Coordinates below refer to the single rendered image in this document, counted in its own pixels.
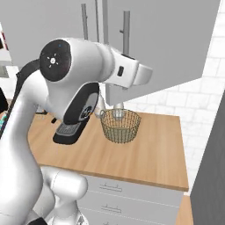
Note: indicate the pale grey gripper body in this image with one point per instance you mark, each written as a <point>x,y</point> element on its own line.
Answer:
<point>143,74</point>

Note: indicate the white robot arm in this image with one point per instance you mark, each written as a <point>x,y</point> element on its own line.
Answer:
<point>26,123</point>

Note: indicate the grey cabinet door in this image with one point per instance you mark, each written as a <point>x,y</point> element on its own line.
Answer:
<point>170,44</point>
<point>35,17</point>

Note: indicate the small glass jar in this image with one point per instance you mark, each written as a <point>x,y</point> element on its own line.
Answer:
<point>118,112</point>

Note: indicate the silver rounded vessel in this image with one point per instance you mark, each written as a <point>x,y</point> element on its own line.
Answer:
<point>101,105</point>

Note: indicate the black coffee machine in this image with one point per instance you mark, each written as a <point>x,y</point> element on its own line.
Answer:
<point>68,135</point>

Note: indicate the grey drawer front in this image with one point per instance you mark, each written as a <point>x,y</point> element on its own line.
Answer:
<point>140,212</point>
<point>146,192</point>

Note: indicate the dark grey tall unit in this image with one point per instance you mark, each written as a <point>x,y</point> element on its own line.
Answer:
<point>209,175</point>

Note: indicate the white appliance with red mark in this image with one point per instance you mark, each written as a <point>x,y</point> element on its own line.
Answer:
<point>4,55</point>

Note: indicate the black rounded object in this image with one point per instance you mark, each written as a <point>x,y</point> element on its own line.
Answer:
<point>3,101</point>

